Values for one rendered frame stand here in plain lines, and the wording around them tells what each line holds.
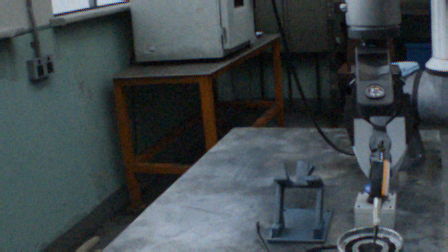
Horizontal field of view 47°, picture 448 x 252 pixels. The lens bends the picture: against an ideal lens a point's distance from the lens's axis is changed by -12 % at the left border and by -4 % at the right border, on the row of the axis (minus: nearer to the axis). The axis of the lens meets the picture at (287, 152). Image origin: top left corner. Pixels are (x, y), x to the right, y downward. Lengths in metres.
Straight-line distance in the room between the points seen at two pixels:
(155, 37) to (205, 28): 0.31
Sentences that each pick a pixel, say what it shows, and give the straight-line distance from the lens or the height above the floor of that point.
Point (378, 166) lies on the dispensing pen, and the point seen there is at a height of 0.98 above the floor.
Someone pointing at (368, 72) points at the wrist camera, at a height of 1.12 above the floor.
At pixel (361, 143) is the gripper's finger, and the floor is 1.01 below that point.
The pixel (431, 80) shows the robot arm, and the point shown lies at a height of 1.01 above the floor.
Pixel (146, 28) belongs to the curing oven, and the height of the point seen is 1.00.
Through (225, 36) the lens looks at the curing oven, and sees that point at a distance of 2.95.
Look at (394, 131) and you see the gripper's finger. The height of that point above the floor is 1.03.
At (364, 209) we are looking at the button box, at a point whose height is 0.84.
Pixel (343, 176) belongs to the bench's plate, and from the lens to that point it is 1.23.
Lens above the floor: 1.25
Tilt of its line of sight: 19 degrees down
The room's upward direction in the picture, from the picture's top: 4 degrees counter-clockwise
